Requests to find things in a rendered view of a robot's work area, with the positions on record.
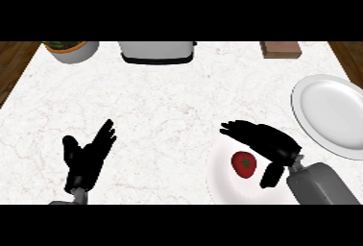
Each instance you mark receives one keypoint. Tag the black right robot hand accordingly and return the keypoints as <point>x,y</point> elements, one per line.
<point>267,141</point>

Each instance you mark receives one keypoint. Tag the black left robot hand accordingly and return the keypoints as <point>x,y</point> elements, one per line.
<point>86,160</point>

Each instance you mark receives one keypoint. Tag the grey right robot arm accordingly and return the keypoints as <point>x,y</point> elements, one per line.
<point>319,184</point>

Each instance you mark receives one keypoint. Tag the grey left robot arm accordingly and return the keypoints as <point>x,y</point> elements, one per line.
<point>76,197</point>

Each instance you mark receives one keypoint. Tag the large white plate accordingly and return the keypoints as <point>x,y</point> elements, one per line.
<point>331,112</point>

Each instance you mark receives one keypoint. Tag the small white plate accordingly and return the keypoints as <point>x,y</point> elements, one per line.
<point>232,189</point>

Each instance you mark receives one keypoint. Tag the brown wooden block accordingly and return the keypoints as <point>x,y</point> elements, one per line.
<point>281,49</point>

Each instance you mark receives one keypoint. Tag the grey plant pot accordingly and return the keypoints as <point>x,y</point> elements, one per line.
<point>73,50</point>

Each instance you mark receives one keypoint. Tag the silver toaster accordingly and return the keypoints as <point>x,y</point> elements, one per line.
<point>157,51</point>

